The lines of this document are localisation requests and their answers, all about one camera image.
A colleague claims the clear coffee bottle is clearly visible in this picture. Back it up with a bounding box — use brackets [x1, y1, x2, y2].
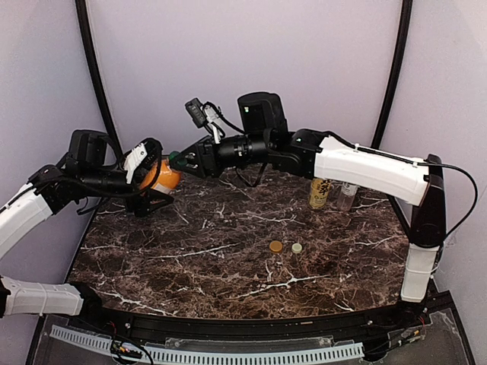
[336, 182, 358, 212]

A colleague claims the orange juice bottle green cap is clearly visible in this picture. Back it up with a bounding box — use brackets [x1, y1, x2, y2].
[139, 155, 181, 194]

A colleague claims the black frame post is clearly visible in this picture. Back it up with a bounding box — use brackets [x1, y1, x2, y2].
[371, 0, 413, 149]
[75, 0, 123, 157]

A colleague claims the black right frame post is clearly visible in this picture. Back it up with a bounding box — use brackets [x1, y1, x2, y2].
[371, 0, 413, 149]

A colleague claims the gold bottle cap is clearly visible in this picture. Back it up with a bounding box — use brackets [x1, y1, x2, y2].
[269, 240, 284, 254]

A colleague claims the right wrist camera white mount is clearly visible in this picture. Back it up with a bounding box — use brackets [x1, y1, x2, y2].
[185, 98, 230, 144]

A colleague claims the black front rail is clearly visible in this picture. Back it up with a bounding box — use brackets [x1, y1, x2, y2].
[69, 305, 419, 343]

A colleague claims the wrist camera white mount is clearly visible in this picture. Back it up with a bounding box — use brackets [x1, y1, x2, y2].
[185, 98, 230, 144]
[122, 138, 162, 184]

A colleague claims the cream bottle cap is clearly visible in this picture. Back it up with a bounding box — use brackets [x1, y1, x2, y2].
[291, 243, 303, 254]

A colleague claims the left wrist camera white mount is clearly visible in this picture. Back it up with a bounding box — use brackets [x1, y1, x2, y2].
[122, 138, 162, 184]

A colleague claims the white slotted cable duct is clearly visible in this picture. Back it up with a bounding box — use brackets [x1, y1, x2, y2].
[49, 325, 364, 364]

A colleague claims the yellow tea bottle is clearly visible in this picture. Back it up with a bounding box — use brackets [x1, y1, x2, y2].
[308, 178, 333, 210]

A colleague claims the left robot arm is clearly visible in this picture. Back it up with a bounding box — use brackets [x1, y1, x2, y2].
[1, 129, 180, 316]

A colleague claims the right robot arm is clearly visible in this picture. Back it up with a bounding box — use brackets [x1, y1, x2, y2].
[170, 92, 451, 303]

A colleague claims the black left frame post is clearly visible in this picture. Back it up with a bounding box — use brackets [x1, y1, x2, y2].
[75, 0, 123, 157]

